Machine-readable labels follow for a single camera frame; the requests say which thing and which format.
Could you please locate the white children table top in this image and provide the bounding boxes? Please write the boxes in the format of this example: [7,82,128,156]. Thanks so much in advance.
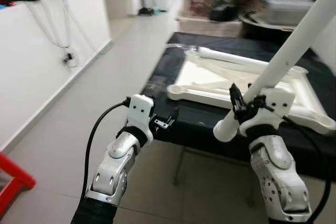
[167,46,336,133]

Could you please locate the clear plastic storage box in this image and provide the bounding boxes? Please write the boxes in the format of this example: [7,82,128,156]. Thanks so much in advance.
[262,0,316,26]

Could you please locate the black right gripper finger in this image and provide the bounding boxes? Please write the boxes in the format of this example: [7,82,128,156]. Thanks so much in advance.
[229,83,244,110]

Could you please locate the cloth covered low bench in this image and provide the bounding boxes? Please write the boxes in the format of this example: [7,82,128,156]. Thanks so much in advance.
[176,15,245,38]

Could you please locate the thin hanging wall cable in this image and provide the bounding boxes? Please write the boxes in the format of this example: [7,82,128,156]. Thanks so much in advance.
[27,0,78,70]

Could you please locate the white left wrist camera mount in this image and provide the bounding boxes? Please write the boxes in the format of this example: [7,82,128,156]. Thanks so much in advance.
[128,94,155,146]

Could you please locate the black charger plug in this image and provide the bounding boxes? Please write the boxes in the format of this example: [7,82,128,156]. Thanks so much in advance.
[62,51,74,66]

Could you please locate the black table cloth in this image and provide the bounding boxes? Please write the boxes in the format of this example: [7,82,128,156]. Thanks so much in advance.
[141,31,336,183]

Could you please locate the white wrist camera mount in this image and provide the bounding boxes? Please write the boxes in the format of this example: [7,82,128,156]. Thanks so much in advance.
[239,87,296,138]
[128,94,155,146]

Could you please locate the red plastic stool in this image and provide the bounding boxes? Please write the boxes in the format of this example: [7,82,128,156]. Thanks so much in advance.
[0,152,36,215]

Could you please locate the black bag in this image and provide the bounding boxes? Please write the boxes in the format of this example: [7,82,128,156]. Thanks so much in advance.
[210,0,238,23]

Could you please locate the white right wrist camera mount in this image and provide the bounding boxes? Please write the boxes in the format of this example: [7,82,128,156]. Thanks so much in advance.
[239,87,296,138]

